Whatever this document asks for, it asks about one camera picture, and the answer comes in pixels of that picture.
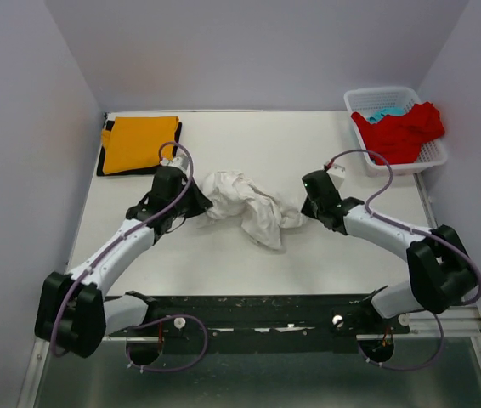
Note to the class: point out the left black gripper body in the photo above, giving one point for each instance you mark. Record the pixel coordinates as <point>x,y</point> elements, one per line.
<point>189,204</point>

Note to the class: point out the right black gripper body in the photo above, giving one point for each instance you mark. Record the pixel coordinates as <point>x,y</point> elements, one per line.
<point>310,208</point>

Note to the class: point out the white t-shirt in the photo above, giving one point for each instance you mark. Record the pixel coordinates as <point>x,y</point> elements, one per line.
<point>263,214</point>

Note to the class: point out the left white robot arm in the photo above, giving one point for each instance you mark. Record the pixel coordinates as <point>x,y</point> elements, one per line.
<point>73,313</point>

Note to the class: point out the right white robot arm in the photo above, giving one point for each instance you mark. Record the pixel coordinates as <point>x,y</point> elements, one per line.
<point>439,272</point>

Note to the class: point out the folded yellow t-shirt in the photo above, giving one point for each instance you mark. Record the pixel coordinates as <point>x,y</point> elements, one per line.
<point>138,143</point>

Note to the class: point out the red t-shirt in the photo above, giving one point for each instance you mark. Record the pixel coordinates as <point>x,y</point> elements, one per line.
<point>399,139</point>

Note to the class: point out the white plastic basket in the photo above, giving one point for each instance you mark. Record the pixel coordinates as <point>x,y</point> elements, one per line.
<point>368,101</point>

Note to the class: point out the teal t-shirt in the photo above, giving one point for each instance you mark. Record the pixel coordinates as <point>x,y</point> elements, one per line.
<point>378,115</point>

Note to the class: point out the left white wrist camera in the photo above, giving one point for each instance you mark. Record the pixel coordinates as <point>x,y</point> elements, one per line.
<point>181,162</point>

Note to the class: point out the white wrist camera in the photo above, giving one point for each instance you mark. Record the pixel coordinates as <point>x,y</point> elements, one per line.
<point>337,174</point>
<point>181,162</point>

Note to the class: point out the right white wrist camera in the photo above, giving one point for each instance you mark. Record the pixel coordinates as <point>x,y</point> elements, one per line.
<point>337,174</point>

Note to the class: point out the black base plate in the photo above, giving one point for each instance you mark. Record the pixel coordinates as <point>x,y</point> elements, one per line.
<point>262,324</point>

